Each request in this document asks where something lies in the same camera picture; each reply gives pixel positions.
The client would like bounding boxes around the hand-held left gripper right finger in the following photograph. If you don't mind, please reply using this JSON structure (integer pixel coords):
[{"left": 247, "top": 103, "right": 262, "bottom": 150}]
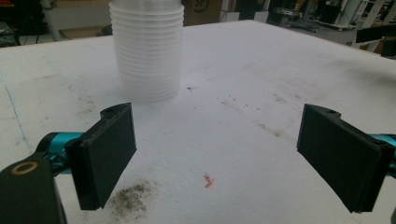
[{"left": 296, "top": 104, "right": 396, "bottom": 214}]

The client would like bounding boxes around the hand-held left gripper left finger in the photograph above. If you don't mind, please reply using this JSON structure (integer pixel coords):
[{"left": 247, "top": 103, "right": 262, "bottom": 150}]
[{"left": 43, "top": 102, "right": 138, "bottom": 211}]

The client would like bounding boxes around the stack of white plastic cups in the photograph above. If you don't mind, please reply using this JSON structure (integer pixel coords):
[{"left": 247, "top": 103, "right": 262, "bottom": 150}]
[{"left": 108, "top": 0, "right": 185, "bottom": 104}]

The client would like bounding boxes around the black bar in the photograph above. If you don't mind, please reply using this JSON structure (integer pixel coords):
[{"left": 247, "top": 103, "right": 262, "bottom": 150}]
[{"left": 355, "top": 23, "right": 396, "bottom": 45}]

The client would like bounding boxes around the dark machine on stand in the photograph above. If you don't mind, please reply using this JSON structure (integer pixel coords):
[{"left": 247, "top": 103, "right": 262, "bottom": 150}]
[{"left": 269, "top": 6, "right": 320, "bottom": 34}]

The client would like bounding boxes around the brown cardboard box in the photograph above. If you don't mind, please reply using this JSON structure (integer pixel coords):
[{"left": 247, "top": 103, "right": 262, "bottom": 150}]
[{"left": 181, "top": 0, "right": 224, "bottom": 27}]

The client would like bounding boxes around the white bench frame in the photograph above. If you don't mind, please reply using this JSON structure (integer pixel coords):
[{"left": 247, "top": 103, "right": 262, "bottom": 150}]
[{"left": 41, "top": 0, "right": 113, "bottom": 42}]

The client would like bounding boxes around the white wooden frame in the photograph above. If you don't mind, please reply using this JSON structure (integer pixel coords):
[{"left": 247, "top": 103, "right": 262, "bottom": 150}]
[{"left": 351, "top": 0, "right": 396, "bottom": 54}]

